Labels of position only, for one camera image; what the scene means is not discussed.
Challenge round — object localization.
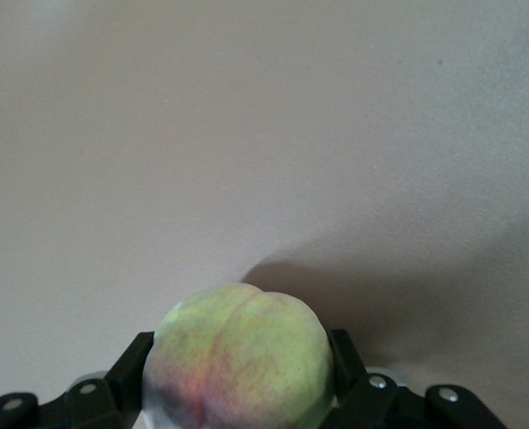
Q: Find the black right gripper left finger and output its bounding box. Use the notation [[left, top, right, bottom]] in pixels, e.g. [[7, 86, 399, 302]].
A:
[[0, 331, 156, 429]]

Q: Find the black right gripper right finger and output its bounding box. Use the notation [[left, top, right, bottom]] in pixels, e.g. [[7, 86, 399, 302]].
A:
[[322, 329, 511, 429]]

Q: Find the yellow pink peach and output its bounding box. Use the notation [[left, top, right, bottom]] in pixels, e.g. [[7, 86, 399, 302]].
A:
[[141, 282, 336, 429]]

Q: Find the brown table cloth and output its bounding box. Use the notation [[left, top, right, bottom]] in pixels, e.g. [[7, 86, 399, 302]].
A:
[[0, 0, 529, 429]]

